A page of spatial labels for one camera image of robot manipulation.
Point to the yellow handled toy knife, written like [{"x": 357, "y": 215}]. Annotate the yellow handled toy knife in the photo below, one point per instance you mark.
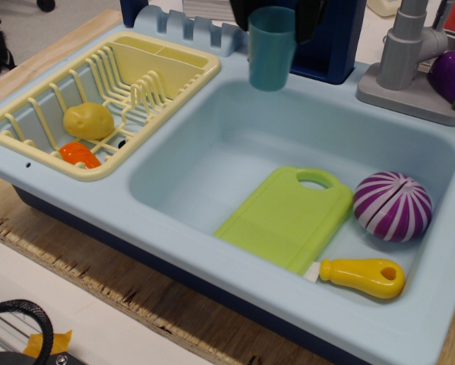
[{"x": 380, "y": 278}]

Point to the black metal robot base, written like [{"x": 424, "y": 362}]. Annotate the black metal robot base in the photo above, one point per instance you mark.
[{"x": 12, "y": 358}]

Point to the teal plastic cup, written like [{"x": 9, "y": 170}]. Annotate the teal plastic cup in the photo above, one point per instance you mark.
[{"x": 272, "y": 45}]

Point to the orange toy carrot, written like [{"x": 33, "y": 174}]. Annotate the orange toy carrot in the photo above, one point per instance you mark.
[{"x": 77, "y": 153}]

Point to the orange tape piece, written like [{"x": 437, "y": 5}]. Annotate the orange tape piece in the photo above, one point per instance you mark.
[{"x": 35, "y": 341}]

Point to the yellow dish drying rack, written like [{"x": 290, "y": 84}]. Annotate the yellow dish drying rack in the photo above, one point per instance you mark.
[{"x": 141, "y": 80}]

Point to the purple toy eggplant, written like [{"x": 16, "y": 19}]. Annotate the purple toy eggplant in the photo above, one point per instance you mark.
[{"x": 441, "y": 76}]

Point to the yellow toy potato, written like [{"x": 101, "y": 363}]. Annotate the yellow toy potato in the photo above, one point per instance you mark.
[{"x": 88, "y": 121}]

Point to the green toy cutting board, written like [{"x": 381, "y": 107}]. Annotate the green toy cutting board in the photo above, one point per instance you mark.
[{"x": 290, "y": 217}]

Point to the grey toy faucet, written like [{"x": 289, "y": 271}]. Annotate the grey toy faucet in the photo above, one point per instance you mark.
[{"x": 395, "y": 83}]

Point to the cream object at top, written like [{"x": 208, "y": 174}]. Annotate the cream object at top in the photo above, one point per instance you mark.
[{"x": 384, "y": 8}]

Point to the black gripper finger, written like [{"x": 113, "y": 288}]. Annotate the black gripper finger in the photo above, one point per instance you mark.
[
  {"x": 309, "y": 15},
  {"x": 242, "y": 9}
]

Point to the black chair caster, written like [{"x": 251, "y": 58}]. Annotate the black chair caster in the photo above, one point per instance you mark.
[{"x": 46, "y": 5}]

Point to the purple striped toy onion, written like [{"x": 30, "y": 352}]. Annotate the purple striped toy onion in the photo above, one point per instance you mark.
[{"x": 392, "y": 206}]

